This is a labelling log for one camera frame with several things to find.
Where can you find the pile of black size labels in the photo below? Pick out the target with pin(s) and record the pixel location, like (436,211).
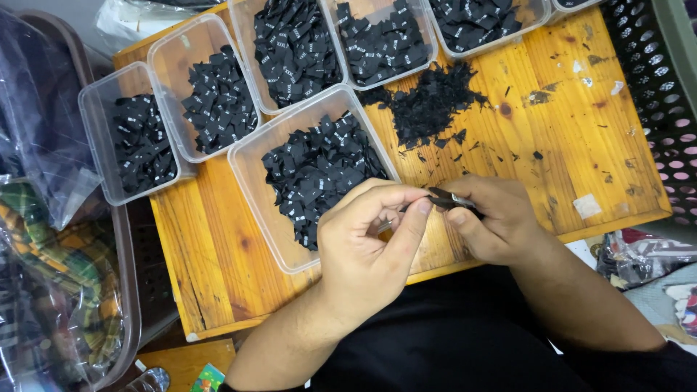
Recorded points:
(141,144)
(316,174)
(297,49)
(220,103)
(473,22)
(572,2)
(381,43)

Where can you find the clear plastic container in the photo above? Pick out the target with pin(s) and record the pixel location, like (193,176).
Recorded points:
(561,12)
(109,185)
(337,60)
(245,49)
(169,65)
(256,218)
(536,13)

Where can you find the green plastic crate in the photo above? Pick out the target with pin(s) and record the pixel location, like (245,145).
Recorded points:
(678,38)

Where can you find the person's left hand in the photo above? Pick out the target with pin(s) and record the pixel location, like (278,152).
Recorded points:
(354,256)

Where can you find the person's black clothing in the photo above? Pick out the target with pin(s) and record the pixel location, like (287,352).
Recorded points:
(446,337)

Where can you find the clear plastic bottle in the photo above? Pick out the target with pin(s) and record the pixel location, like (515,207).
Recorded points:
(150,380)

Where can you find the colourful printed card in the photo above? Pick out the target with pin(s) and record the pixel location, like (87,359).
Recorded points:
(208,379)

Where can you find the black thread snips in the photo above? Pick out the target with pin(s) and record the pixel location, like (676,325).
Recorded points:
(454,200)

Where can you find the white tape piece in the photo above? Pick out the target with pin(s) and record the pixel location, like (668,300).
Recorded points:
(587,206)

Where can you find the person's right hand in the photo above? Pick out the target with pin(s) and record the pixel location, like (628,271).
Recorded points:
(506,223)

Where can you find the crumpled clear plastic bag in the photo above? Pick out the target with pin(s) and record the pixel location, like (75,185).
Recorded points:
(125,22)

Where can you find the black perforated plastic basket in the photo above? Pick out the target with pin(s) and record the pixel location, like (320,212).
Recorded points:
(653,98)

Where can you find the heap of black fabric cuttings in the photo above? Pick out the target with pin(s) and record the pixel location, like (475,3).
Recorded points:
(430,103)

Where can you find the heap of bagged printed fabrics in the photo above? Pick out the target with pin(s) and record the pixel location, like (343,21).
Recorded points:
(642,256)

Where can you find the small wooden board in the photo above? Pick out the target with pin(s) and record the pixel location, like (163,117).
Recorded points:
(179,359)

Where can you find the brown basket of bagged garments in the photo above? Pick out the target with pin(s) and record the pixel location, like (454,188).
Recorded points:
(49,245)

